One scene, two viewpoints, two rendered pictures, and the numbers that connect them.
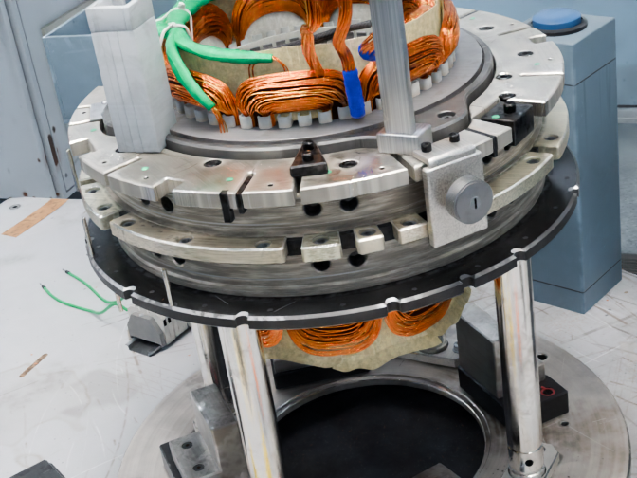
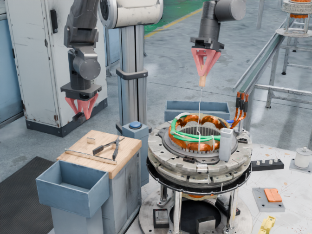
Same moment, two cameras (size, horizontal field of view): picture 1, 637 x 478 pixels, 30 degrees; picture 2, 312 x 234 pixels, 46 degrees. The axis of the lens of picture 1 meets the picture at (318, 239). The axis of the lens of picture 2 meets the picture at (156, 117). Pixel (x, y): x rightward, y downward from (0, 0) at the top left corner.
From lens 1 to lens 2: 1.34 m
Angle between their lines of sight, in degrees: 78
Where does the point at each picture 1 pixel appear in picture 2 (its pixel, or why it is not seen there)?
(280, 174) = (245, 145)
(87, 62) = (96, 192)
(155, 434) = not seen: outside the picture
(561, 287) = (145, 180)
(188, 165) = (237, 153)
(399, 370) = (168, 207)
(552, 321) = (149, 186)
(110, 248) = (218, 188)
